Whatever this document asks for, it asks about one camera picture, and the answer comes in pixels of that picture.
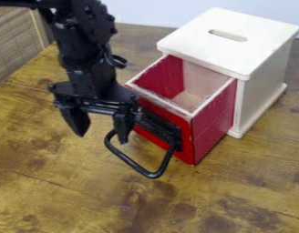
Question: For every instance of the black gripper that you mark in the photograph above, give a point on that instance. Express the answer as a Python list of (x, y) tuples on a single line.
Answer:
[(92, 91)]

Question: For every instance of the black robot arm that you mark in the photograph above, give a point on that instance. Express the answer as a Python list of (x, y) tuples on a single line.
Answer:
[(83, 27)]

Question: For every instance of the red wooden drawer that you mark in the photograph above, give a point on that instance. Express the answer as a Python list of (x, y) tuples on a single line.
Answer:
[(194, 98)]

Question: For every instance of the white wooden box cabinet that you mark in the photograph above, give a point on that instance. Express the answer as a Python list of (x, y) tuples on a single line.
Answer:
[(246, 47)]

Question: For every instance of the black metal drawer handle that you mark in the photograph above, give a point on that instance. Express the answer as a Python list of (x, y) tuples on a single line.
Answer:
[(139, 146)]

